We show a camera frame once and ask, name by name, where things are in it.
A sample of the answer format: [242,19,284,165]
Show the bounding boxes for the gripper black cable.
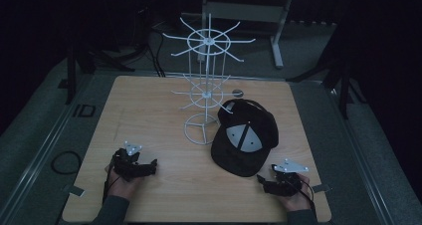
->
[285,177,318,221]
[102,170,115,204]

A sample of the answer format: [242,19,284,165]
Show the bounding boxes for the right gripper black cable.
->
[285,177,318,221]

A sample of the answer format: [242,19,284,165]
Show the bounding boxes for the white wire display rack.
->
[161,13,257,146]

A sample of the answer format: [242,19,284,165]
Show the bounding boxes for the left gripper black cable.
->
[102,170,115,204]

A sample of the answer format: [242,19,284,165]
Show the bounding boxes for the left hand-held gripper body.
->
[111,139,154,183]

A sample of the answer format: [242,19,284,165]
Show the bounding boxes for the black baseball cap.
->
[210,98,280,178]

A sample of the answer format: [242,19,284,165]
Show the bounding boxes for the grey metal frame stand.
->
[197,0,296,70]

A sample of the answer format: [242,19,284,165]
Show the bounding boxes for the person's left hand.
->
[105,163,144,200]

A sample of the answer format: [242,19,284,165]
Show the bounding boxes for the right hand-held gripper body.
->
[270,157,311,198]

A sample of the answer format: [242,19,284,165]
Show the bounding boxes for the black floor cables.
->
[144,17,167,79]

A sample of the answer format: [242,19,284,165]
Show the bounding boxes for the black cable loop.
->
[50,150,83,176]

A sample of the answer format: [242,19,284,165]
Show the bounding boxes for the grey tape strip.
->
[63,184,87,198]
[311,183,333,194]

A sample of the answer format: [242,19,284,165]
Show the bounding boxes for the black tripod stand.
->
[64,5,137,106]
[288,22,367,120]

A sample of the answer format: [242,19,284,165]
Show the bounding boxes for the person's right hand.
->
[278,172,314,213]

